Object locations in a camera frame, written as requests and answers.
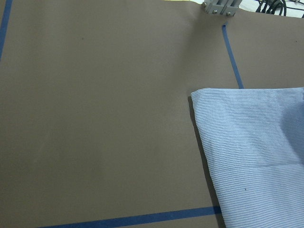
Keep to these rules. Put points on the aluminium frame post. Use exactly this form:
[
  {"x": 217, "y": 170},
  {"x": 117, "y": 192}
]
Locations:
[{"x": 221, "y": 7}]

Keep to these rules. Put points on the blue striped button shirt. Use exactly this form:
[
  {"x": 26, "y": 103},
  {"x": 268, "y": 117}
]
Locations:
[{"x": 253, "y": 140}]

